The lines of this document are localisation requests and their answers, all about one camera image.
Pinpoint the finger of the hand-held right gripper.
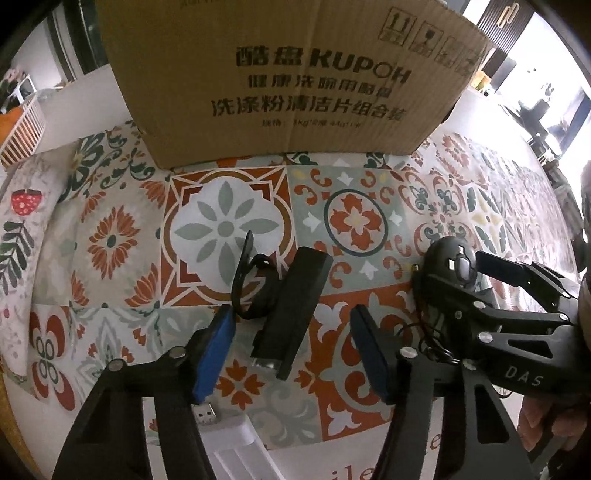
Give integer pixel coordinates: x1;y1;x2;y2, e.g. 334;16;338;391
416;273;573;356
476;251;580;319

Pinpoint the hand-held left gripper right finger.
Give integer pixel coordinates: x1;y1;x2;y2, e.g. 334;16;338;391
349;305;527;480

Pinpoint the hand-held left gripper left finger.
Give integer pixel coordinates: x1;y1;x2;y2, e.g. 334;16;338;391
51;305;238;480

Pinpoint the black round device with cable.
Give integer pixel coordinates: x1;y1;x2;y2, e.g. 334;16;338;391
412;236;483;367

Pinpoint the black adapter with cable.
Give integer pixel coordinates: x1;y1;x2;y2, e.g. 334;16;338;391
231;231;334;380

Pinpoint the brown cardboard box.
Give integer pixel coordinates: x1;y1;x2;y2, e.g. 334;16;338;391
95;0;502;171

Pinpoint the person's right hand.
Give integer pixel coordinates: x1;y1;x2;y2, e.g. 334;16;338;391
517;394;591;455

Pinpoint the silver usb plug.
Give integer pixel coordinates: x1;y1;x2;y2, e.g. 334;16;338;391
193;402;219;428

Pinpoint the white charger block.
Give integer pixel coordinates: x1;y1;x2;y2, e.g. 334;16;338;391
213;415;287;480

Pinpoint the patterned table runner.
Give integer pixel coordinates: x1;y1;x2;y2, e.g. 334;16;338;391
28;120;583;450

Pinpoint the floral fabric tissue pouch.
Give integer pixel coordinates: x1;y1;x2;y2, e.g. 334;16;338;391
0;150;79;384

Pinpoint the white slatted fruit basket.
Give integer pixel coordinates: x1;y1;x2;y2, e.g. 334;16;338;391
0;92;47;167

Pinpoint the white slatted rack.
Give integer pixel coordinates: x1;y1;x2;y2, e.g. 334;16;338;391
0;69;38;116

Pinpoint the dark framed glass sliding door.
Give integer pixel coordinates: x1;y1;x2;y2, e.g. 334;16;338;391
48;0;109;79

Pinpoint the dark slatted wall panel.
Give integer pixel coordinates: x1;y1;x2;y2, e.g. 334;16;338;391
478;0;532;42

